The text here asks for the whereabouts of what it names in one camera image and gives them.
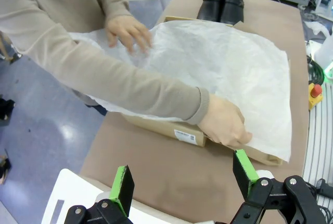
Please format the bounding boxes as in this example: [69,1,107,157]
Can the black object on floor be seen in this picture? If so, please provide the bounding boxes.
[0,98,16,120]

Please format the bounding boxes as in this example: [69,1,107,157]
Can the person's dark trousers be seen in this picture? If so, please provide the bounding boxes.
[85,103,109,117]

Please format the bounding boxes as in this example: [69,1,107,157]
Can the black cable with plug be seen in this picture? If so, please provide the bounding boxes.
[305,178,333,224]

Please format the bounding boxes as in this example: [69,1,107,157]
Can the brown cardboard shoe box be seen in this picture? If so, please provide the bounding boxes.
[121,15,235,148]

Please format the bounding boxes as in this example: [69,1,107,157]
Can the dark brown object on floor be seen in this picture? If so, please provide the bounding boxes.
[0,148,12,185]

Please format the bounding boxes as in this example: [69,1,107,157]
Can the person's left hand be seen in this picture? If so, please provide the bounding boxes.
[105,15,153,54]

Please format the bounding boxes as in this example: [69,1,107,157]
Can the yellow red emergency stop button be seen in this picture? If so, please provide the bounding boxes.
[308,83,324,110]

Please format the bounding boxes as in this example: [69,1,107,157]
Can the white tissue paper sheet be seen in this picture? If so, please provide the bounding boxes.
[69,20,292,163]

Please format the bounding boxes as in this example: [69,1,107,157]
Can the white side table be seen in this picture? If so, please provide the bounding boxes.
[41,168,188,224]

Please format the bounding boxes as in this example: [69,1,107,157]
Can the crumpled clear plastic bag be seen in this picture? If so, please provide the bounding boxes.
[304,20,330,37]

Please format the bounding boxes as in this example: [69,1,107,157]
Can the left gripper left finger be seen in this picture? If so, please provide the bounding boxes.
[63,165,135,224]

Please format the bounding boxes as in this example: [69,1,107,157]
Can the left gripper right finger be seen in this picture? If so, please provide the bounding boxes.
[228,149,327,224]

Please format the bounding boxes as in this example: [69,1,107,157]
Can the black leather strap shoe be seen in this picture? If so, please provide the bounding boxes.
[196,0,226,23]
[220,0,245,26]

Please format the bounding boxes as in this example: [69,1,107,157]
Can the green cable coil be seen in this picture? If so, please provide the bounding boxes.
[306,54,325,85]

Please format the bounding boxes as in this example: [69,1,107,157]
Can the person's right hand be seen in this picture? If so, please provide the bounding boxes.
[197,93,253,148]

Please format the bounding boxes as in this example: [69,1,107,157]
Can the aluminium slatted base plate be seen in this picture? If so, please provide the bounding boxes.
[303,82,333,224]

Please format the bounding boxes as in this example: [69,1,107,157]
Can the white base with green light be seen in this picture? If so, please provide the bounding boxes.
[311,32,333,80]

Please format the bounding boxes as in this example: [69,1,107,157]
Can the person's right forearm beige sleeve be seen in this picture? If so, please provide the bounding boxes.
[33,36,210,126]

